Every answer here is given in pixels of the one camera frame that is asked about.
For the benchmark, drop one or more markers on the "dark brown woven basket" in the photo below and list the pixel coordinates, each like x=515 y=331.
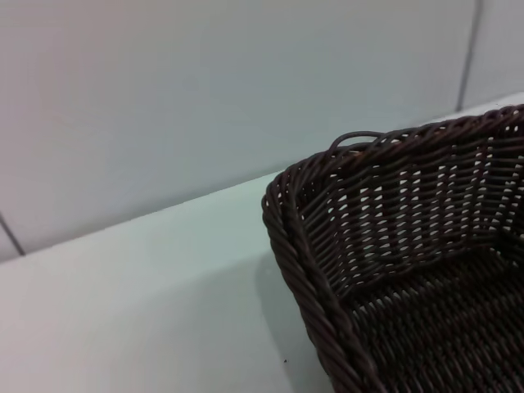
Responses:
x=430 y=307

